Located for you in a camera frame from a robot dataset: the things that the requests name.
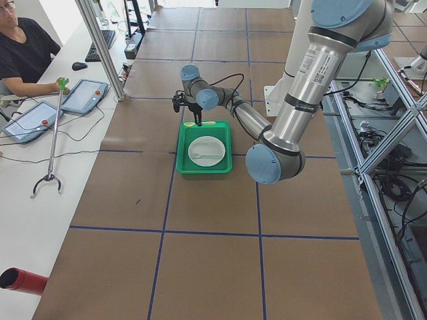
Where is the far blue teach pendant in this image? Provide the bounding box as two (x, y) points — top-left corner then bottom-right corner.
(61, 79), (108, 115)

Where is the yellow plastic spoon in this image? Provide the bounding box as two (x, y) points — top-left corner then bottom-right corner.
(182, 121), (216, 127)

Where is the aluminium side frame rail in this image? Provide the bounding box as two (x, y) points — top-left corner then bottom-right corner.
(323, 50), (426, 319)

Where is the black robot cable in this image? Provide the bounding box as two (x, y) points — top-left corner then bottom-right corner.
(206, 73), (245, 101)

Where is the pale green plastic fork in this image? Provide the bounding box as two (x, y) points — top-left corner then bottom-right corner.
(189, 153), (224, 159)

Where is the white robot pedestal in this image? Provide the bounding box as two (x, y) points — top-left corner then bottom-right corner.
(264, 0), (313, 117)

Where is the red tube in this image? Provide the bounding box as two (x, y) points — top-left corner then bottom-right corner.
(1, 267), (48, 296)

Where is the black keyboard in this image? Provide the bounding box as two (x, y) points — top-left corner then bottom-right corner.
(84, 29), (117, 63)

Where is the near blue teach pendant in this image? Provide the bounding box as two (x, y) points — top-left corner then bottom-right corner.
(1, 101), (57, 143)

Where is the green plastic tray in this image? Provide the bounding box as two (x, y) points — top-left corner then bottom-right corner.
(176, 121), (233, 175)

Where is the blue teach pendant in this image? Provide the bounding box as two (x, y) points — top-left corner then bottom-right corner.
(1, 101), (57, 143)
(61, 79), (108, 115)

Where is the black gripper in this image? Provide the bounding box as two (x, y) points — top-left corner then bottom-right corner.
(187, 103), (202, 127)

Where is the aluminium frame post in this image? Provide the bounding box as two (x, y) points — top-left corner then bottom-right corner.
(75, 0), (125, 102)

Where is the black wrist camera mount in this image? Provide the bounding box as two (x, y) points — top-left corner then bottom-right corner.
(172, 93), (186, 113)

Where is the white round plate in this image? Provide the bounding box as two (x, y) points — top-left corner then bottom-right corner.
(187, 136), (226, 167)

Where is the black computer mouse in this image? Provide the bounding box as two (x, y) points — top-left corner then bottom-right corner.
(71, 61), (87, 71)

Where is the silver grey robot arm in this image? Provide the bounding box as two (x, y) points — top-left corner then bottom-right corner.
(173, 1), (395, 184)

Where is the person in black shirt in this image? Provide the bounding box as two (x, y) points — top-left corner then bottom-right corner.
(1, 1), (61, 97)

